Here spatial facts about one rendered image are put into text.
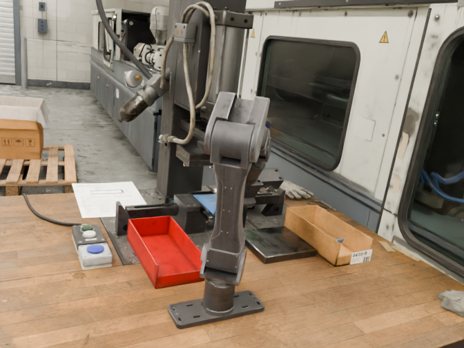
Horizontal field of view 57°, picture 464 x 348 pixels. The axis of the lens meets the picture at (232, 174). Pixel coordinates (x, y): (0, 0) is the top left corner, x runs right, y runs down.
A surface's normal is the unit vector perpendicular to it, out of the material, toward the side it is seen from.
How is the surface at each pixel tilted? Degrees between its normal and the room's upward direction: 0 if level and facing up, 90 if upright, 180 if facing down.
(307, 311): 0
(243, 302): 0
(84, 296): 0
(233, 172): 104
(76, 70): 90
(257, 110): 38
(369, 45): 90
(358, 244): 90
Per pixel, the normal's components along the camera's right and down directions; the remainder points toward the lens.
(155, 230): 0.45, 0.32
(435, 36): -0.91, 0.02
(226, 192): -0.24, 0.48
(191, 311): 0.12, -0.95
